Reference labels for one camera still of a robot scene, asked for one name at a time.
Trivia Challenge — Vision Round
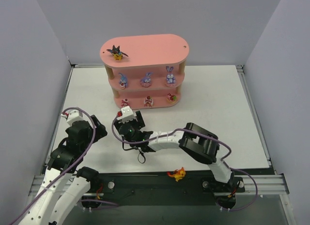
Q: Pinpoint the red white cake toy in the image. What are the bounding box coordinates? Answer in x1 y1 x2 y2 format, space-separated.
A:
121 98 130 108

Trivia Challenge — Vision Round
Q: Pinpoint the strawberry cake bear toy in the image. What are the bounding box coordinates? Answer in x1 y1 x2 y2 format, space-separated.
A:
143 96 154 108

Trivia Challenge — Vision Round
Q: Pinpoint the small purple bunny toy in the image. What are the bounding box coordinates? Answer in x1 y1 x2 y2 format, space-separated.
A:
119 73 128 90

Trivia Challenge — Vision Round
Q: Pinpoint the pink bear strawberry donut toy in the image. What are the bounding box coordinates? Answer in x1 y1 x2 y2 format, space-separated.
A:
166 93 177 104

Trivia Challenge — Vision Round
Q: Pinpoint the purple bunny donut toy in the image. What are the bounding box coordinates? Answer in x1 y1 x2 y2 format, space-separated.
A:
140 72 153 88

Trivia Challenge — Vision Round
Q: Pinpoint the orange spiky creature toy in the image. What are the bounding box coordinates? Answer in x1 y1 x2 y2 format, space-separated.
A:
167 167 186 182

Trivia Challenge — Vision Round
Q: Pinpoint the blue bunny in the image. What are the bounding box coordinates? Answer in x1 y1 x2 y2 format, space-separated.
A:
166 66 177 87

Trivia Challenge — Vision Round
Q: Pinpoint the black bat creature toy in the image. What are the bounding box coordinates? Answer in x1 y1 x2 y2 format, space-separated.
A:
106 45 129 60

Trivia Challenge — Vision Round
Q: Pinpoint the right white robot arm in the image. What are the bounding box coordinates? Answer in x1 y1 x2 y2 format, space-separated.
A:
111 111 241 191

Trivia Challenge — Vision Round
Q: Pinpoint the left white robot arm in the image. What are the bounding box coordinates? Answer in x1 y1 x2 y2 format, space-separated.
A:
20 110 108 225

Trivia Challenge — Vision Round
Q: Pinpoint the pink three-tier shelf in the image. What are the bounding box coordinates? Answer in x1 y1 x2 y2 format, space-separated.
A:
100 34 189 109

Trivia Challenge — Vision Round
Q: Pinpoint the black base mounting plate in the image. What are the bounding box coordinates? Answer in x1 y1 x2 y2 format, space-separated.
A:
81 170 245 209

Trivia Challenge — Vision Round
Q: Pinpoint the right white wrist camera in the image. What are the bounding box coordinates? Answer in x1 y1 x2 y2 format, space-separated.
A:
116 106 136 123

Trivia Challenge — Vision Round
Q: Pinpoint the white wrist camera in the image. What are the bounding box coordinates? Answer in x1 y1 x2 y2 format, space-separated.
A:
61 109 84 126
116 106 136 123

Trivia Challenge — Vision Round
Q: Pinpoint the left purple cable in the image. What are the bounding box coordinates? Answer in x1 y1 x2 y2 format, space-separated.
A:
7 107 96 225

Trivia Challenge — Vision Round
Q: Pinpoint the purple cable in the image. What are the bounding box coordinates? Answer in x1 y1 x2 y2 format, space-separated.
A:
7 107 96 225
111 116 232 163

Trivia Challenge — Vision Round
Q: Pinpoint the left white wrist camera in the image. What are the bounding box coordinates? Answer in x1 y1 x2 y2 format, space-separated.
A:
61 109 84 126

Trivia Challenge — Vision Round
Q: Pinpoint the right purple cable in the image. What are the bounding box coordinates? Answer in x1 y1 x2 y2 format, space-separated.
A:
111 116 232 163

